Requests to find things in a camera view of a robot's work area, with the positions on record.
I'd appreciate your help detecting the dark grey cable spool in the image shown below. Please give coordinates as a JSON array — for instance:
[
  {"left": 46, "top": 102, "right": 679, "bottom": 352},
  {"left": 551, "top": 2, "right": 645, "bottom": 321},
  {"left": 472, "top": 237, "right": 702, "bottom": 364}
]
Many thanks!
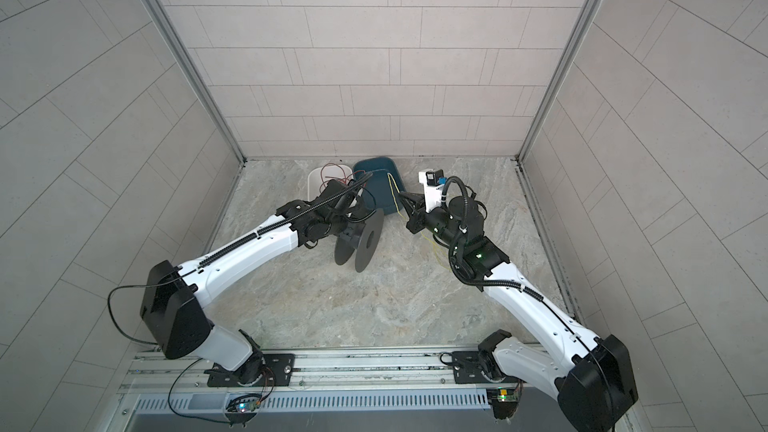
[{"left": 334, "top": 209, "right": 385, "bottom": 273}]

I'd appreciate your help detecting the yellow cable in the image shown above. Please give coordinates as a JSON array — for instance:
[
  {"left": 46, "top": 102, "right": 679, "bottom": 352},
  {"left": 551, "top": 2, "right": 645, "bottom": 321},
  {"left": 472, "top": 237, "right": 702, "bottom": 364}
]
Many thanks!
[{"left": 385, "top": 172, "right": 451, "bottom": 268}]

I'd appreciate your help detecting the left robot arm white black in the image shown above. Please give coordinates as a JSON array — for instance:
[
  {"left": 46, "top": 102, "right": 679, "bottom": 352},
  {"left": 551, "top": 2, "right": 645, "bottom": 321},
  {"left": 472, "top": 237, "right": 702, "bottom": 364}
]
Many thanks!
[{"left": 139, "top": 172, "right": 383, "bottom": 386}]

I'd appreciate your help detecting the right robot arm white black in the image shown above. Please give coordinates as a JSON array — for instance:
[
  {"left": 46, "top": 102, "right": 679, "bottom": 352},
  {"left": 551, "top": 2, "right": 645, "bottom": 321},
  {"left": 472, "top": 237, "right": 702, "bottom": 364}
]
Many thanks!
[{"left": 399, "top": 170, "right": 638, "bottom": 431}]

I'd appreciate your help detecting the white oval tray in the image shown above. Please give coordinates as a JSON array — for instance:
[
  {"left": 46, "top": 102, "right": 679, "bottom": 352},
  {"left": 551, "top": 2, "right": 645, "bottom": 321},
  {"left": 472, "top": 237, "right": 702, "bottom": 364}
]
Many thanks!
[{"left": 307, "top": 162, "right": 353, "bottom": 201}]

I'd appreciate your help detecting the teal oval tray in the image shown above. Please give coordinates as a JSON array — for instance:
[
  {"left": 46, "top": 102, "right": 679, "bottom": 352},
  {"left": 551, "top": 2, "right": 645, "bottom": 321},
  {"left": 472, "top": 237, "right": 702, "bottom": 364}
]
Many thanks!
[{"left": 353, "top": 156, "right": 405, "bottom": 215}]

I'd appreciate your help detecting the right circuit board with LED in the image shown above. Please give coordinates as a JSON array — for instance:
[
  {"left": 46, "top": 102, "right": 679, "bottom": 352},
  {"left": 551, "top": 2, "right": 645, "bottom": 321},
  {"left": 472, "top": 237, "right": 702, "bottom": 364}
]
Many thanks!
[{"left": 486, "top": 388, "right": 520, "bottom": 420}]

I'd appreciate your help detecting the circuit board with led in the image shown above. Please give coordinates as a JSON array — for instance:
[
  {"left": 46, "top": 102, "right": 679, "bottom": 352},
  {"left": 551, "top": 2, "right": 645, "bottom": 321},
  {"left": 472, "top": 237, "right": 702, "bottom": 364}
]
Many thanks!
[
  {"left": 486, "top": 388, "right": 520, "bottom": 420},
  {"left": 226, "top": 393, "right": 262, "bottom": 414}
]

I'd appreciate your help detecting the left circuit board with LED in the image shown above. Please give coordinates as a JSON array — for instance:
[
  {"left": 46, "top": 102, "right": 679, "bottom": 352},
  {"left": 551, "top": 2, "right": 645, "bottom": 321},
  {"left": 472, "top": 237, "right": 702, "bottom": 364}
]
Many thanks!
[{"left": 226, "top": 393, "right": 262, "bottom": 414}]

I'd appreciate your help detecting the red cable bundle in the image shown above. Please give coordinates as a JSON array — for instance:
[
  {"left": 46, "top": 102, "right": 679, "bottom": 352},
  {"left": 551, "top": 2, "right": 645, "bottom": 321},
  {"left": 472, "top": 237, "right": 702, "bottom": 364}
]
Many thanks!
[{"left": 319, "top": 162, "right": 356, "bottom": 190}]

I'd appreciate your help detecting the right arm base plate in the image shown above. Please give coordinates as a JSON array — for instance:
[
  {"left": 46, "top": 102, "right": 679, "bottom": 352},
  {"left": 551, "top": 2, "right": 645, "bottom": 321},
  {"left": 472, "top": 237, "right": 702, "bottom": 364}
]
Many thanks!
[{"left": 439, "top": 351, "right": 522, "bottom": 384}]

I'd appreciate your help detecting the aluminium mounting rail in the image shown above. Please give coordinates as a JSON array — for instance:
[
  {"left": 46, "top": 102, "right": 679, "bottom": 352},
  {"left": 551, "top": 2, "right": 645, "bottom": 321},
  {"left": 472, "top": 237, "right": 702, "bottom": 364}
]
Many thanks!
[{"left": 119, "top": 344, "right": 622, "bottom": 394}]

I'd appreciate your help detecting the black loose cable left base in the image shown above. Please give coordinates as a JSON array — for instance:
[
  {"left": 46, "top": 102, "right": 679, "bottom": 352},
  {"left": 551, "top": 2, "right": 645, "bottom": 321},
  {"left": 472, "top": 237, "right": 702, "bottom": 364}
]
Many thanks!
[{"left": 107, "top": 281, "right": 265, "bottom": 425}]

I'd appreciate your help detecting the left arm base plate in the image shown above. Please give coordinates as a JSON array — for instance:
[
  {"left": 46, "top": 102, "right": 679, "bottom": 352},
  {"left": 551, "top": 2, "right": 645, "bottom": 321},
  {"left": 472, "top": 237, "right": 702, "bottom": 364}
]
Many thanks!
[{"left": 204, "top": 352, "right": 295, "bottom": 387}]

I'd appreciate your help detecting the perforated cable duct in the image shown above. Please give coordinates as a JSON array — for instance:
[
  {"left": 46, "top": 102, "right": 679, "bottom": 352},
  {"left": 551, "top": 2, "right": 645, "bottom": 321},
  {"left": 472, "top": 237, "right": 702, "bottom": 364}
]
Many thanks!
[{"left": 134, "top": 389, "right": 491, "bottom": 416}]

